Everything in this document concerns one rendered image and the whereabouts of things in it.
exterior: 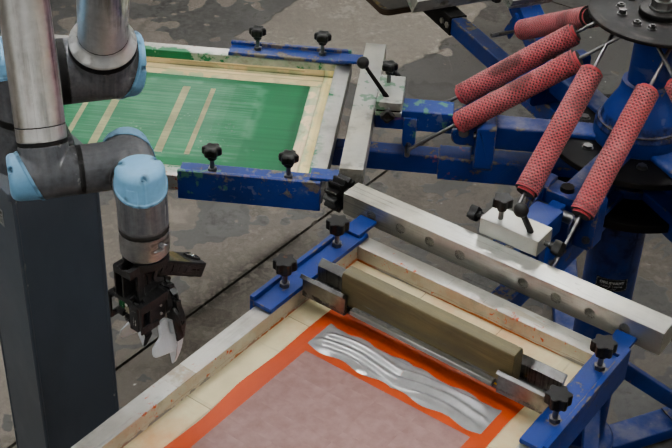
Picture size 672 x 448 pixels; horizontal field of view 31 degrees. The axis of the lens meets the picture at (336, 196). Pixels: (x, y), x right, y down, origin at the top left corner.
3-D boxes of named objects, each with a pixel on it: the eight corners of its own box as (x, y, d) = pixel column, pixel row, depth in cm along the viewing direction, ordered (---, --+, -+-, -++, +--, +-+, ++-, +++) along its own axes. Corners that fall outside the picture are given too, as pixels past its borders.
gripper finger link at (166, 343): (151, 377, 194) (137, 327, 190) (177, 357, 198) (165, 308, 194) (165, 381, 192) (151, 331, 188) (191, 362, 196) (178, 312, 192)
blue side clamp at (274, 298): (270, 336, 222) (271, 306, 218) (249, 325, 225) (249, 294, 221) (367, 258, 243) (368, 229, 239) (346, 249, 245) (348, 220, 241)
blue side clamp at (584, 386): (542, 479, 195) (547, 448, 192) (514, 465, 198) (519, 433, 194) (625, 379, 216) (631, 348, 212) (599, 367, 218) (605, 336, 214)
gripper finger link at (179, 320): (162, 337, 195) (150, 290, 191) (170, 332, 196) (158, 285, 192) (183, 344, 192) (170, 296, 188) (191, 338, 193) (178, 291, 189)
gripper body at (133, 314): (108, 319, 191) (103, 257, 184) (148, 292, 197) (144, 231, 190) (143, 340, 187) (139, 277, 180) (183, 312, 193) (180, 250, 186)
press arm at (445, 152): (89, 148, 287) (87, 126, 283) (96, 135, 292) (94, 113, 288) (626, 196, 277) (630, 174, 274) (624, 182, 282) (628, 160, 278)
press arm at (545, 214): (517, 272, 232) (520, 251, 229) (489, 260, 235) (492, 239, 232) (560, 231, 244) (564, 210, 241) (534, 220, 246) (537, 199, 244)
